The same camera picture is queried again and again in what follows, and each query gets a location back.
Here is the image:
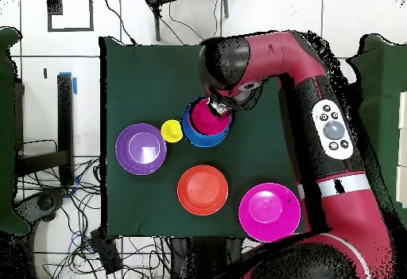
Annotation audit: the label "dark square floor frame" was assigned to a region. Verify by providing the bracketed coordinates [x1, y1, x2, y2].
[46, 0, 95, 33]

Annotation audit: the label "small dark blue bowl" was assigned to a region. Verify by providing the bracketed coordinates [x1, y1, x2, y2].
[186, 100, 196, 130]

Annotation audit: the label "black tripod stand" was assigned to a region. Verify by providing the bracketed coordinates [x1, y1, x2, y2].
[142, 0, 231, 42]

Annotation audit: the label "tangle of black cables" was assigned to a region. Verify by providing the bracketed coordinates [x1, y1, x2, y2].
[15, 157, 172, 279]

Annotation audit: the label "black power strip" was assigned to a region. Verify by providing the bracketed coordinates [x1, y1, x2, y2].
[90, 229, 124, 275]

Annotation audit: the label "white boxes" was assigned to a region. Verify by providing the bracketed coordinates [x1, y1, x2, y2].
[395, 91, 407, 208]

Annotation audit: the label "side table with green cloth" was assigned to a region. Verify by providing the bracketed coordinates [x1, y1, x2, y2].
[0, 26, 30, 237]
[345, 33, 407, 226]

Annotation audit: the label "orange bowl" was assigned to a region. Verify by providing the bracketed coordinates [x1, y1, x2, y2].
[176, 165, 229, 217]

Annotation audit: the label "dark green tablecloth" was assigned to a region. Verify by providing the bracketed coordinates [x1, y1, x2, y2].
[99, 36, 328, 240]

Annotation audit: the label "yellow cup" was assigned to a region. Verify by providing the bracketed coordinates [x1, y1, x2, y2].
[160, 119, 184, 144]

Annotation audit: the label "large pink bowl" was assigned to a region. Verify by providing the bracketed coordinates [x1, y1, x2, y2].
[238, 182, 302, 243]

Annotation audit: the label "large light blue bowl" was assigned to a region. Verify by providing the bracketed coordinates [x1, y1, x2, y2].
[180, 103, 230, 149]

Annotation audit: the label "black metal frame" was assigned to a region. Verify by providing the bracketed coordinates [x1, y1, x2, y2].
[14, 73, 76, 188]

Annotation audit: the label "blue tape strip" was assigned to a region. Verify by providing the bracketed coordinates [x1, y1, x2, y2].
[59, 72, 78, 95]

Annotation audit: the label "small crimson bowl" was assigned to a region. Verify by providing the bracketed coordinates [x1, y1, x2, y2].
[188, 97, 232, 137]

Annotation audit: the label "purple bowl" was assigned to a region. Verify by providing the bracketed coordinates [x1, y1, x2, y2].
[114, 122, 168, 176]

